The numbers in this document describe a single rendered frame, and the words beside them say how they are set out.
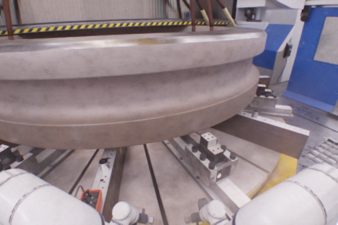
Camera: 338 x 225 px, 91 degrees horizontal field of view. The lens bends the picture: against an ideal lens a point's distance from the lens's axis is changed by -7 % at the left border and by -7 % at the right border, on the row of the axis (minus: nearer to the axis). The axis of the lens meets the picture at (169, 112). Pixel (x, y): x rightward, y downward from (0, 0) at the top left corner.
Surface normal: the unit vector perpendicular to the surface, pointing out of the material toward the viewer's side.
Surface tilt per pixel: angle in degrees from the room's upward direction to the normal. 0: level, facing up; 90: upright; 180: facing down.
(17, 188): 6
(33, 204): 14
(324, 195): 26
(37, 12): 90
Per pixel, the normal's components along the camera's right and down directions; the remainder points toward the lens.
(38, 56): -0.01, 0.46
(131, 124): 0.22, 0.45
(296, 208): -0.15, -0.66
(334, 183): 0.11, -0.70
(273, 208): -0.58, -0.69
